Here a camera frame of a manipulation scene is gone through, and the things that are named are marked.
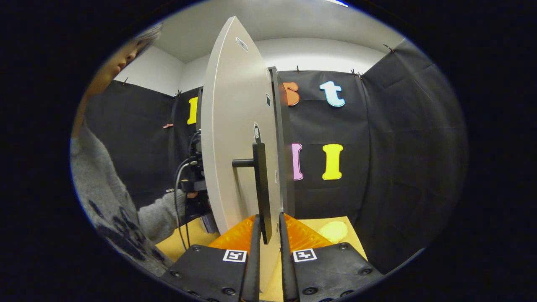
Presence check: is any pale yellow sponge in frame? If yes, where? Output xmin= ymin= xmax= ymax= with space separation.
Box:
xmin=318 ymin=221 xmax=349 ymax=244

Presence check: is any grey patterned sweater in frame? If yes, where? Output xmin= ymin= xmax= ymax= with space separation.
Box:
xmin=70 ymin=122 xmax=177 ymax=277

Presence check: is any person's head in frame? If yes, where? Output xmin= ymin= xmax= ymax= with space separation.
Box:
xmin=84 ymin=23 xmax=164 ymax=98

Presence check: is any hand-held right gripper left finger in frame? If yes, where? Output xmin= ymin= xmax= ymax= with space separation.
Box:
xmin=161 ymin=214 xmax=261 ymax=302

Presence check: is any dark grey cabinet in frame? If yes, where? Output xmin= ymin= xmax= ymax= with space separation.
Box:
xmin=195 ymin=66 xmax=295 ymax=219

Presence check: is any beige cabinet door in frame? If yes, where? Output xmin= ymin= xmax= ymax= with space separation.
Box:
xmin=201 ymin=16 xmax=282 ymax=293

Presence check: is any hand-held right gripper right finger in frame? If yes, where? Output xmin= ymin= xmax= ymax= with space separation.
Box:
xmin=279 ymin=212 xmax=385 ymax=302

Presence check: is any black cable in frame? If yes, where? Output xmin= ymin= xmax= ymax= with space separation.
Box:
xmin=173 ymin=157 xmax=198 ymax=251

